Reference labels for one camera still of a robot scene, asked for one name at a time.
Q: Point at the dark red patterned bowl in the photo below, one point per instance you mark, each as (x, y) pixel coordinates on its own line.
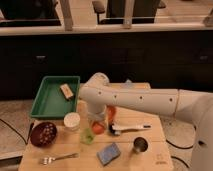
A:
(43, 134)

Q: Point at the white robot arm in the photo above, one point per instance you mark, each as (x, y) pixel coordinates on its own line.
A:
(193, 107)

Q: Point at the tan wooden block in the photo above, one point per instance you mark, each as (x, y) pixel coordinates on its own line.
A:
(67, 92)

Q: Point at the green plastic cup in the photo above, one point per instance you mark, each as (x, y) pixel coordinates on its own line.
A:
(87, 136)

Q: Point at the orange plastic bowl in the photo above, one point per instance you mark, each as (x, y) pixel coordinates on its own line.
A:
(111, 111)

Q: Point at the white plastic container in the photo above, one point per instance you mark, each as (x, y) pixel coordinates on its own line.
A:
(72, 121)

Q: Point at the steel metal cup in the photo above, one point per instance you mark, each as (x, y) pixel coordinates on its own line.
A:
(140, 145)

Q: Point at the clear plastic bottle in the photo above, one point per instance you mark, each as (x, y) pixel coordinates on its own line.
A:
(127, 84)

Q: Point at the black office chair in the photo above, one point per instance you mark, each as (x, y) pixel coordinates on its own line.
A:
(144, 11)

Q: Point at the silver metal fork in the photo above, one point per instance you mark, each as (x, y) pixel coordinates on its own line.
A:
(49, 160)

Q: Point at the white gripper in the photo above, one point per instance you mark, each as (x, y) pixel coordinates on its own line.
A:
(97, 118)

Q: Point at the blue sponge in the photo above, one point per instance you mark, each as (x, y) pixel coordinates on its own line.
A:
(108, 154)

